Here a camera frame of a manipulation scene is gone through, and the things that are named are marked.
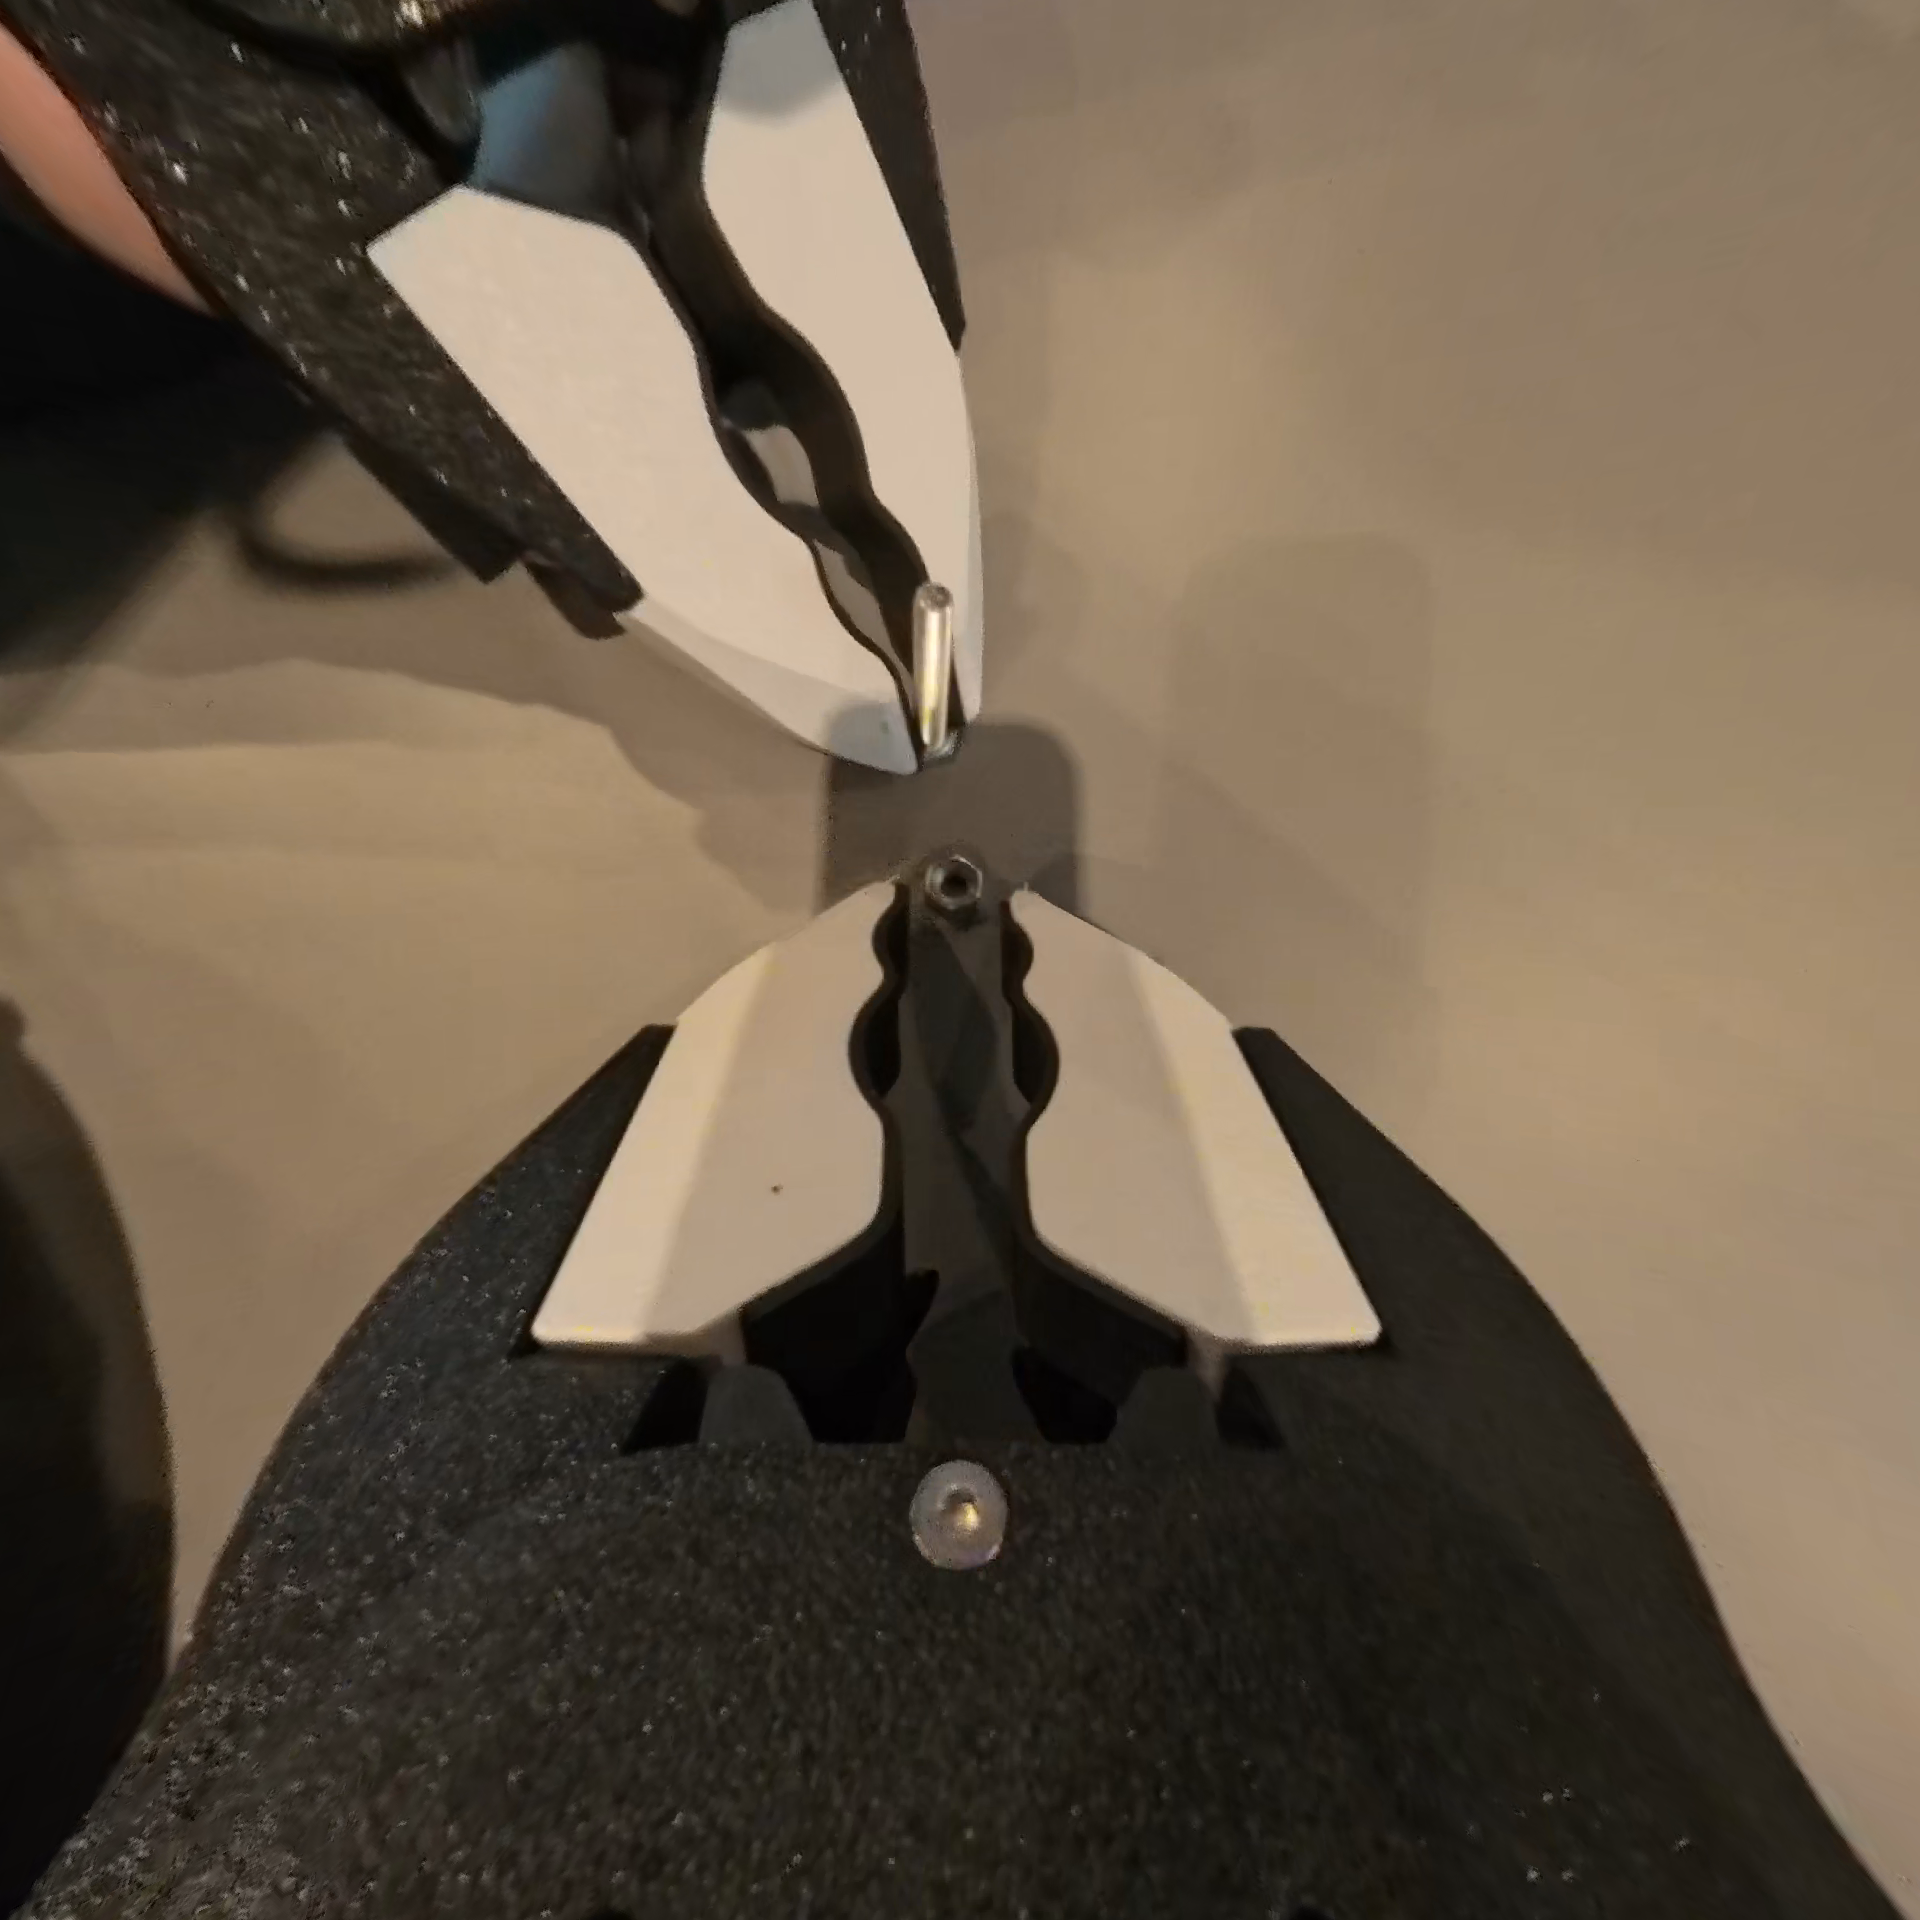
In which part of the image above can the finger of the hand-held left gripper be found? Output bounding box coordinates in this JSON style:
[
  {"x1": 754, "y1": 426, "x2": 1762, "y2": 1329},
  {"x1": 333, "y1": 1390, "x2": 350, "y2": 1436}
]
[
  {"x1": 684, "y1": 0, "x2": 989, "y2": 742},
  {"x1": 361, "y1": 181, "x2": 924, "y2": 778}
]

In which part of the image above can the silver metal bolt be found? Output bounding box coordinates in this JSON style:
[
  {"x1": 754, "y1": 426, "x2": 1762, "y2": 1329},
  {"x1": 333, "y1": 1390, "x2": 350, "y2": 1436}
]
[{"x1": 904, "y1": 582, "x2": 969, "y2": 756}]

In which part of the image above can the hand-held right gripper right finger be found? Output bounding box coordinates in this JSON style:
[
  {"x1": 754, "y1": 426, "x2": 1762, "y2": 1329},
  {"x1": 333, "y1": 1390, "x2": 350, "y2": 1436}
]
[{"x1": 1003, "y1": 883, "x2": 1385, "y2": 1375}]

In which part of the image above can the person's left hand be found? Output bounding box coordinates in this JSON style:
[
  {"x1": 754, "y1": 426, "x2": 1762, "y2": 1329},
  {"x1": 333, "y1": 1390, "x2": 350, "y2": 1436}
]
[{"x1": 0, "y1": 27, "x2": 215, "y2": 313}]

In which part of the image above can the person's left forearm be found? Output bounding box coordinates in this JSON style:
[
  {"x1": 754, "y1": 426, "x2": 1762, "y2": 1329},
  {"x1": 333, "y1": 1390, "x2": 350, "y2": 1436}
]
[{"x1": 0, "y1": 186, "x2": 376, "y2": 599}]

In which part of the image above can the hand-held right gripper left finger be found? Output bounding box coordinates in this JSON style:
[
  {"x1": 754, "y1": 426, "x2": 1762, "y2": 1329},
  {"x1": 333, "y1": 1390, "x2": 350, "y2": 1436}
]
[{"x1": 530, "y1": 879, "x2": 908, "y2": 1375}]

